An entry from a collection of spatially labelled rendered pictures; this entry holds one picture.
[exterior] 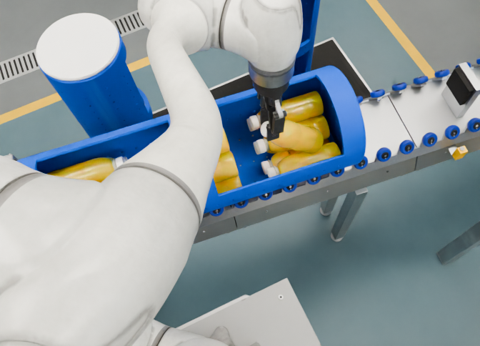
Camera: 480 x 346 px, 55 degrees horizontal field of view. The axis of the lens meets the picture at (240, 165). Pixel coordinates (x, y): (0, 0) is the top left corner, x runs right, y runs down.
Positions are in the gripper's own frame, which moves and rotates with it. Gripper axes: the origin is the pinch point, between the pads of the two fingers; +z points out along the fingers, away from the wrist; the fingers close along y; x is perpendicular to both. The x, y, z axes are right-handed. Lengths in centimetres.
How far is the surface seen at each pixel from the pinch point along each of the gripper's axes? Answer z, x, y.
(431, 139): 29, -50, -6
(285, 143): 6.0, -3.0, -3.3
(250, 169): 30.9, 4.4, 3.7
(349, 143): 9.9, -19.2, -6.8
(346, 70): 111, -73, 78
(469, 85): 19, -62, 3
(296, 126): 5.6, -7.2, -0.1
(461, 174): 126, -108, 8
